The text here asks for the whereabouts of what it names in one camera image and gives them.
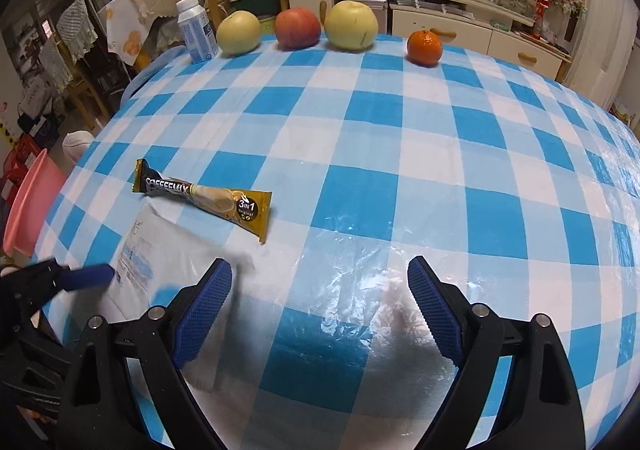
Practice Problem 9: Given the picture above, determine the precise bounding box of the pink plastic basin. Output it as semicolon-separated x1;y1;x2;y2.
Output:
2;150;66;257

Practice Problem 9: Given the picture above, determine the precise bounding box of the white blue pouch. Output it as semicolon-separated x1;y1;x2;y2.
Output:
103;203;255;392

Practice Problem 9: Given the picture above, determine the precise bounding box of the coffeemix stick sachet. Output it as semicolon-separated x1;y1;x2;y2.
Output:
132;158;272;244

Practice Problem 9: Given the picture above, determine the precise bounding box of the white stool cushion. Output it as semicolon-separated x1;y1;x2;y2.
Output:
62;129;94;165

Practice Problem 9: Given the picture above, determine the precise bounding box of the blue white checkered tablecloth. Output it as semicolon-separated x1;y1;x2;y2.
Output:
35;36;639;449

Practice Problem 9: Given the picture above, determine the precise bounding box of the blue folded cloth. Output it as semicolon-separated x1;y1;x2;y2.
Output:
120;45;188;108

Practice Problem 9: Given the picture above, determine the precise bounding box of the wooden dining table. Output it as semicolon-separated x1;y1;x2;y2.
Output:
102;0;162;74

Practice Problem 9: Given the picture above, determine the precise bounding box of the white blue milk bottle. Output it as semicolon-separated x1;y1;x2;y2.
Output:
176;0;219;63

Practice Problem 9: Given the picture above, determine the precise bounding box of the yellow pear near bottle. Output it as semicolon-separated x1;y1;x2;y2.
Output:
216;10;262;56

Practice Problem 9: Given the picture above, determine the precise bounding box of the red apple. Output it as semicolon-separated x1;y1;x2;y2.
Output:
274;8;321;50

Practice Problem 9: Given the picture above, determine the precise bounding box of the yellow pear near orange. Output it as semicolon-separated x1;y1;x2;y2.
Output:
323;0;378;51

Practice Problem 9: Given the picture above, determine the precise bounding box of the small orange tangerine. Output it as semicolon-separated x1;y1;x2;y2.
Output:
407;30;442;68

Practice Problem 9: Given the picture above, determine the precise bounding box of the cream tv cabinet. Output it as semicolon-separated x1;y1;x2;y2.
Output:
279;0;572;82

